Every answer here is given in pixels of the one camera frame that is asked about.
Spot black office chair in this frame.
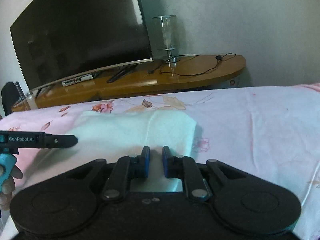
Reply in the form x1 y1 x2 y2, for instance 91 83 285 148
1 82 20 116

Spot left glass table lamp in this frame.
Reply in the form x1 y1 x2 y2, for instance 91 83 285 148
13 81 37 111

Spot silver set-top box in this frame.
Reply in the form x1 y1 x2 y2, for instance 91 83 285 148
62 73 94 87

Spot black lamp cable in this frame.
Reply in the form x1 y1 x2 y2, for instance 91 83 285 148
147 52 237 78

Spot white sock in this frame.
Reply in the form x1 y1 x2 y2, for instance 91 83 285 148
37 110 198 193

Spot person left hand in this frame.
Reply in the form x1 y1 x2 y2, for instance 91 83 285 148
1 153 23 211

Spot curved black television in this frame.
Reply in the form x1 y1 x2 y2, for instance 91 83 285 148
10 0 152 90

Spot wooden tv cabinet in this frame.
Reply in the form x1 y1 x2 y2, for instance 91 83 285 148
11 54 247 113

